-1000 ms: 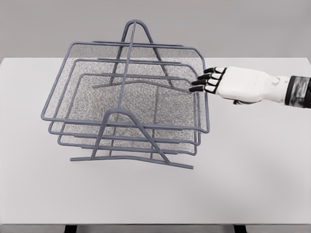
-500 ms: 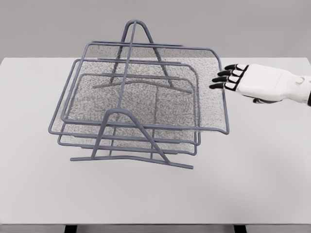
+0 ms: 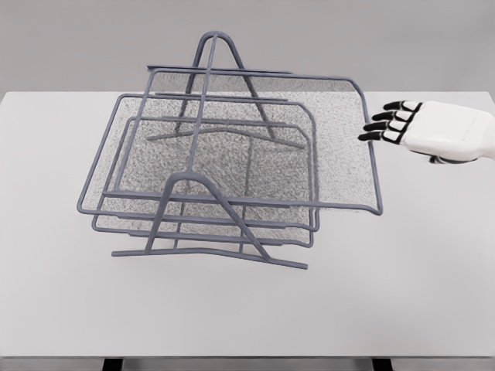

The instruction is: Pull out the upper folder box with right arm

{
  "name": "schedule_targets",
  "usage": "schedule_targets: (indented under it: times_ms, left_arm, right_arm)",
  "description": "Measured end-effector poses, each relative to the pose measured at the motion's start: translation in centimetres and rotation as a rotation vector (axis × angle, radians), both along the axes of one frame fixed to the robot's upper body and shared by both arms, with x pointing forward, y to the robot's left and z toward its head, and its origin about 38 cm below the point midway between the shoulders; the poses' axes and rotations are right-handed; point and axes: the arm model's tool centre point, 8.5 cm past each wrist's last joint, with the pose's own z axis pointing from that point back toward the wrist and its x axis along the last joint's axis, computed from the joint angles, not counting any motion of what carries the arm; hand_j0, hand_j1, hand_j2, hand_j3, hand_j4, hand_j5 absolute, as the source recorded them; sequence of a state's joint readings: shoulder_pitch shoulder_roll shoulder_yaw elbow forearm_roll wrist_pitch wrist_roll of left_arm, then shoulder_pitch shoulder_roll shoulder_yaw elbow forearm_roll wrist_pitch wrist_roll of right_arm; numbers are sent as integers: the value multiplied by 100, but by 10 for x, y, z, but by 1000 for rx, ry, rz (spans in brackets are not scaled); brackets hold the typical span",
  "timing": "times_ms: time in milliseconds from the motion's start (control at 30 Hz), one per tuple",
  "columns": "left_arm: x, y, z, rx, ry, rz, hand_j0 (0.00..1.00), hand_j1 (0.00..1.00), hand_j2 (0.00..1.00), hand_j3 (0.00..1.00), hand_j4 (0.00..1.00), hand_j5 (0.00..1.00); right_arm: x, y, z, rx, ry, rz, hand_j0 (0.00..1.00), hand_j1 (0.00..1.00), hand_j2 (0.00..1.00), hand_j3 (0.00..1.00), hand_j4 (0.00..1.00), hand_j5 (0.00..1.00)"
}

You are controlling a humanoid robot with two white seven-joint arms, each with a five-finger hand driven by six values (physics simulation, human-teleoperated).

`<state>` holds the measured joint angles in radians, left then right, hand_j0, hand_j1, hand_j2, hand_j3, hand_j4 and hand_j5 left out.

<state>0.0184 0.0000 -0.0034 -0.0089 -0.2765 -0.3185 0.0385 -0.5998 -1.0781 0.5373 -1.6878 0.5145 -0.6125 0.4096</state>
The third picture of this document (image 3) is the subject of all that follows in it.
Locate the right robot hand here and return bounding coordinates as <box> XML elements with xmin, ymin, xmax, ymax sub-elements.
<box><xmin>357</xmin><ymin>99</ymin><xmax>486</xmax><ymax>165</ymax></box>

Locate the small grey mesh tray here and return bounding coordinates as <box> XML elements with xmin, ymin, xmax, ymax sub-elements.
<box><xmin>90</xmin><ymin>117</ymin><xmax>315</xmax><ymax>249</ymax></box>

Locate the medium grey mesh tray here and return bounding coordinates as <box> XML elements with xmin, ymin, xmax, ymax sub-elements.
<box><xmin>76</xmin><ymin>92</ymin><xmax>323</xmax><ymax>233</ymax></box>

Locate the large grey mesh tray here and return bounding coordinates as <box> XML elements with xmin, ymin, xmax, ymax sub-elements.
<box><xmin>101</xmin><ymin>67</ymin><xmax>385</xmax><ymax>217</ymax></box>

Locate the grey wire rack frame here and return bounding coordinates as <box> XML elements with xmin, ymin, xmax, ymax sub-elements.
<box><xmin>111</xmin><ymin>29</ymin><xmax>309</xmax><ymax>271</ymax></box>

